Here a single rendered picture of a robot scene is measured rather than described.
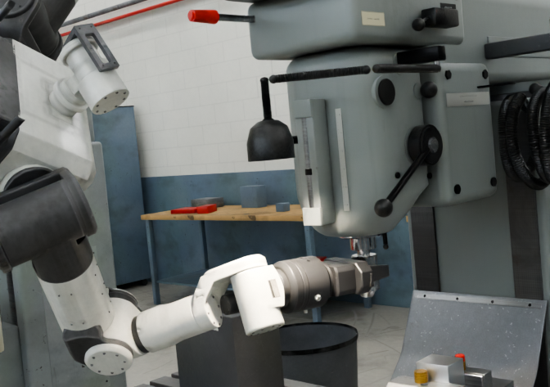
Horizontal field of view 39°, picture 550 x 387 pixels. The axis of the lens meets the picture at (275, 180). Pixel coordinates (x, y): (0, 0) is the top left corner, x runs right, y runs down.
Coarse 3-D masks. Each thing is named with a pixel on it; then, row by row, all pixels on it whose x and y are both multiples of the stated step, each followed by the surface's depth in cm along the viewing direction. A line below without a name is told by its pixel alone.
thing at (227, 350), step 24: (192, 336) 166; (216, 336) 160; (240, 336) 156; (264, 336) 160; (192, 360) 167; (216, 360) 161; (240, 360) 156; (264, 360) 160; (192, 384) 168; (216, 384) 162; (240, 384) 156; (264, 384) 160
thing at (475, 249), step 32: (512, 192) 159; (544, 192) 156; (416, 224) 176; (448, 224) 171; (480, 224) 165; (512, 224) 160; (544, 224) 156; (416, 256) 177; (448, 256) 172; (480, 256) 166; (512, 256) 160; (544, 256) 156; (416, 288) 179; (448, 288) 173; (480, 288) 167; (512, 288) 162; (544, 288) 157; (544, 352) 158; (544, 384) 158
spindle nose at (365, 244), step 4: (352, 240) 139; (356, 240) 138; (360, 240) 138; (364, 240) 138; (368, 240) 138; (372, 240) 139; (352, 244) 139; (356, 244) 138; (360, 244) 138; (364, 244) 138; (368, 244) 138; (372, 244) 139; (352, 248) 139; (356, 248) 139; (360, 248) 138; (364, 248) 138; (368, 248) 138; (372, 248) 139
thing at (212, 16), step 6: (192, 12) 126; (198, 12) 127; (204, 12) 127; (210, 12) 128; (216, 12) 129; (192, 18) 126; (198, 18) 127; (204, 18) 127; (210, 18) 128; (216, 18) 129; (222, 18) 131; (228, 18) 132; (234, 18) 133; (240, 18) 134; (246, 18) 135; (252, 18) 136
